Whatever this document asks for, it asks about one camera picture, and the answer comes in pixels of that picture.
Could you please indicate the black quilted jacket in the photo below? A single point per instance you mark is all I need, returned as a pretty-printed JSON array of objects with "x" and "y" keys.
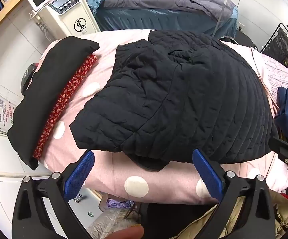
[{"x": 171, "y": 92}]

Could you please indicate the purple cloth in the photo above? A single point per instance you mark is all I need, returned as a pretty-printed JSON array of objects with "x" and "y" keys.
[{"x": 117, "y": 203}]

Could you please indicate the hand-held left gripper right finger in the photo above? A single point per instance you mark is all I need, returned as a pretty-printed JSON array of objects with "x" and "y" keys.
[{"x": 207, "y": 173}]

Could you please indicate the black metal rack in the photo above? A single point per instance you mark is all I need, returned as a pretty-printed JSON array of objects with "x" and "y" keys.
[{"x": 281, "y": 44}]

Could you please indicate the white wall socket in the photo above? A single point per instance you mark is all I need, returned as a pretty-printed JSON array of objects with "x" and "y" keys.
[{"x": 241, "y": 25}]

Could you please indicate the pink polka dot blanket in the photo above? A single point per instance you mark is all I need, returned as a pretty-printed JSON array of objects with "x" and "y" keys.
[{"x": 109, "y": 176}]

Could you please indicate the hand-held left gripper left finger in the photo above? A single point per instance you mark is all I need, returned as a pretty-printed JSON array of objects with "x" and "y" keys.
[{"x": 80, "y": 174}]

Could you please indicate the red floral cloth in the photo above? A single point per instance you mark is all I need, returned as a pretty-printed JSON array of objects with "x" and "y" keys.
[{"x": 66, "y": 97}]

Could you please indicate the dark round object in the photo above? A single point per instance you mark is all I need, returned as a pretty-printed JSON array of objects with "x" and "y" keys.
[{"x": 28, "y": 77}]

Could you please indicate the white patterned blanket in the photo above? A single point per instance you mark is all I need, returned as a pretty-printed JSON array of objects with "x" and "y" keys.
[{"x": 109, "y": 225}]

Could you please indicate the white machine with screen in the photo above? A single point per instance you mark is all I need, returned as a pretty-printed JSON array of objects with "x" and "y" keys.
[{"x": 66, "y": 17}]

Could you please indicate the black pillow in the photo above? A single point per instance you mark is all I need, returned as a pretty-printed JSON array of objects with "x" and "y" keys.
[{"x": 46, "y": 79}]

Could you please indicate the lilac speckled sheet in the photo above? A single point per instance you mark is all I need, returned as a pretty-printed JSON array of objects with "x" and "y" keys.
[{"x": 276, "y": 74}]

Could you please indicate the bed with grey cover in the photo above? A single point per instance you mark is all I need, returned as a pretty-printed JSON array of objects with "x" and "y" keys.
[{"x": 159, "y": 7}]

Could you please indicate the clear plastic pole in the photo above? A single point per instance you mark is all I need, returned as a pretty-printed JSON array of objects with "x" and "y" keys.
[{"x": 223, "y": 7}]

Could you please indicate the beige quilted cloth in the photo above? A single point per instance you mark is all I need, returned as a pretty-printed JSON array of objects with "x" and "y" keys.
[{"x": 236, "y": 219}]

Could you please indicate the person's left hand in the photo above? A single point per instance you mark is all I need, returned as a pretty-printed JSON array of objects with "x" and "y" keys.
[{"x": 126, "y": 232}]

